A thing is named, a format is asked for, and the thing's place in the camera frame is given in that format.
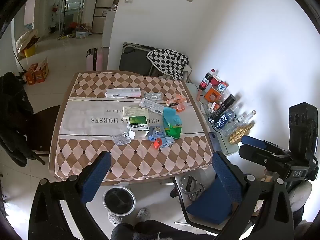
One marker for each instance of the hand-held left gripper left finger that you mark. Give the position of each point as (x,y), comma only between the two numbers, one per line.
(97,175)

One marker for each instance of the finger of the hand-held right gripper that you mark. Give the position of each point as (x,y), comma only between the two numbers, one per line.
(252,140)
(252,152)

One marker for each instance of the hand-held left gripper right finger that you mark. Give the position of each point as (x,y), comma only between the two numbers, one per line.
(225,177)

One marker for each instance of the round black trash bin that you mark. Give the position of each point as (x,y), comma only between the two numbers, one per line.
(119,201)

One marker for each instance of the long white toothpaste box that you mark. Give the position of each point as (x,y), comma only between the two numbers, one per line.
(122,93)

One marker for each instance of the silver blister pack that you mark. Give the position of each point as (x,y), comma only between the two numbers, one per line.
(121,138)
(153,95)

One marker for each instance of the person's right forearm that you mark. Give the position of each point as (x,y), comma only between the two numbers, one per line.
(300,195)

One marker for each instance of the gold bottle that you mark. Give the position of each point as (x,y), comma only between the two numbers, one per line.
(240,132)

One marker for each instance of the clear glass bottle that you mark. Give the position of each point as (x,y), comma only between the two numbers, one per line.
(246,117)
(230,128)

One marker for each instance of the glass side table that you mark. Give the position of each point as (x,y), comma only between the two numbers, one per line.
(225,148)

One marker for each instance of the blue seat cushion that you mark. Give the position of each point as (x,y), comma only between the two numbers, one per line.
(210,206)

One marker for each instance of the black spray can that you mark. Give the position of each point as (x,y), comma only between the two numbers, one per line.
(222,107)

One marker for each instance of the grey fuzzy slipper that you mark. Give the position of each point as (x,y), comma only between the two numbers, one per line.
(143,213)
(113,219)

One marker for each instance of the brown checkered tablecloth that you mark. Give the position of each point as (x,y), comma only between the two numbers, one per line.
(100,120)

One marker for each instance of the crumpled white paper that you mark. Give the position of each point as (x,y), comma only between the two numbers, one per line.
(207,108)

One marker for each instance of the orange box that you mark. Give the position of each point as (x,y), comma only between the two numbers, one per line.
(212,95)

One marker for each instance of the green and white medicine box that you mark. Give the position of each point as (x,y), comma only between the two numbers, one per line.
(138,123)

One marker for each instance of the small red wrapper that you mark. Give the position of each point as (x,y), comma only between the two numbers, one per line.
(157,143)

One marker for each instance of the small light blue box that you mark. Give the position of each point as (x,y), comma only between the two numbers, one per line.
(167,141)

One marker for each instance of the red cup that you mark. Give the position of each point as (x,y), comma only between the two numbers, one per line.
(216,81)

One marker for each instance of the dark wooden chair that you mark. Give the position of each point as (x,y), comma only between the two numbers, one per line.
(43,130)

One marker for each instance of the blue and white packet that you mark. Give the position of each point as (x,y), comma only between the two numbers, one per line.
(156,131)

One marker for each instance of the green blue snack pouch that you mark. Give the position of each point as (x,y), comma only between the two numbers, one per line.
(172,126)

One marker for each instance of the folded paper leaflet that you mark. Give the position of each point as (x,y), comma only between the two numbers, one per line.
(133,110)

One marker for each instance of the cola bottle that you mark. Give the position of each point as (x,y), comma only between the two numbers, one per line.
(205,80)

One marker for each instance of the orange plastic wrapper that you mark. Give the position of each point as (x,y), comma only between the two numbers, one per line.
(178,102)

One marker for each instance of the white barcode box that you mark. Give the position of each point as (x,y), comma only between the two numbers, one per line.
(151,105)

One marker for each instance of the black jacket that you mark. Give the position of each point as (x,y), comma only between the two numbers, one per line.
(12,115)

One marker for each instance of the black and white checkered cloth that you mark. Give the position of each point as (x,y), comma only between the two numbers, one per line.
(170,61)

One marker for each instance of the orange carton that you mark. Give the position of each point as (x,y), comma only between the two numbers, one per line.
(42,72)
(31,74)

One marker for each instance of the yellow container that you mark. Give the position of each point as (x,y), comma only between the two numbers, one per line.
(30,51)

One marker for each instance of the pile of floor clutter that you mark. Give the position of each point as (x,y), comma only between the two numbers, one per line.
(80,31)

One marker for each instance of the white cabinet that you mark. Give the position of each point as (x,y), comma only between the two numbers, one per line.
(108,30)

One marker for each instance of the white bedding bundle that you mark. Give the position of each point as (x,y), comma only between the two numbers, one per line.
(26,40)

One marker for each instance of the beige refrigerator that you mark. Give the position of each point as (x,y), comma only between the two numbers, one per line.
(105,7)

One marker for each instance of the chair with metal frame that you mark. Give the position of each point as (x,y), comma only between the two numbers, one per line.
(180,200)

